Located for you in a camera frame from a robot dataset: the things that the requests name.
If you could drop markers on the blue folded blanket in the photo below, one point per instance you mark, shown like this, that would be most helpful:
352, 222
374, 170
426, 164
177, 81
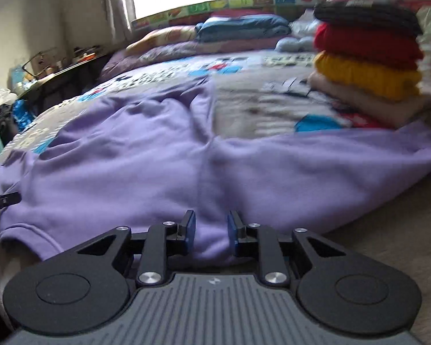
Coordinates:
244, 27

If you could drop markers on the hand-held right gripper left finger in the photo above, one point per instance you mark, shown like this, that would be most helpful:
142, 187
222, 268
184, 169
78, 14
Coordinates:
190, 229

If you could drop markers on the yellow printed pillow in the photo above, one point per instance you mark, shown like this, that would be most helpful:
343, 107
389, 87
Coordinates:
161, 37

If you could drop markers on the purple sweatshirt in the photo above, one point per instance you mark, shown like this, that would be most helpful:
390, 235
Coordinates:
129, 172

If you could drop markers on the white plastic bag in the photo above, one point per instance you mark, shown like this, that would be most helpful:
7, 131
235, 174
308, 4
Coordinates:
3, 97

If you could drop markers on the blue plastic bag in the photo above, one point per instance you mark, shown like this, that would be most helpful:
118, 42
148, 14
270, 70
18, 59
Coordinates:
21, 113

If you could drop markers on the cartoon printed blanket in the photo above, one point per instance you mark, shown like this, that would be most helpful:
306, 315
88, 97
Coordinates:
258, 104

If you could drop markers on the light blue plush toy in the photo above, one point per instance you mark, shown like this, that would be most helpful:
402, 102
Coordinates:
291, 44

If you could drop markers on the purple quilt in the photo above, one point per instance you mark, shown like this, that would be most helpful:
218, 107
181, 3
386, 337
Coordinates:
165, 53

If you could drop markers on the black striped folded garment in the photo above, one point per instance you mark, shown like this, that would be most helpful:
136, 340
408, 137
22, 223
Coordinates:
366, 16

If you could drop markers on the red folded sweater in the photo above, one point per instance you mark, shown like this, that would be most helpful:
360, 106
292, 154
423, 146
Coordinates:
366, 45

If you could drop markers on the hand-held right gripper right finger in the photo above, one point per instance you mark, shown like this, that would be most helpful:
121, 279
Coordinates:
232, 230

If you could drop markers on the dark side table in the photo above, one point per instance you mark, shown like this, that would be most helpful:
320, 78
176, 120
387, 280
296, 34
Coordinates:
68, 72

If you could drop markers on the colourful foam play mat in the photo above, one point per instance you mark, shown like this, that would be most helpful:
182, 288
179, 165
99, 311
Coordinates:
201, 7

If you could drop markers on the beige folded sweater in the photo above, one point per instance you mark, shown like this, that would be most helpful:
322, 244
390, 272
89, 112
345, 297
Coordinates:
370, 106

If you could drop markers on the dark clothes pile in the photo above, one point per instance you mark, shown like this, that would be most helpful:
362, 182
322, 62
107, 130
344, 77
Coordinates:
5, 122

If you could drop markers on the pale curtain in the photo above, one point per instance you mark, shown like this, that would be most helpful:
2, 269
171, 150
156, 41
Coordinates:
120, 0

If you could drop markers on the yellow folded sweater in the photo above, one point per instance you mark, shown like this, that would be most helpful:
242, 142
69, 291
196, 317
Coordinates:
366, 75

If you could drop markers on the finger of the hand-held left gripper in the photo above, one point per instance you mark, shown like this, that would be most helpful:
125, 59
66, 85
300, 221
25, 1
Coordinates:
3, 200

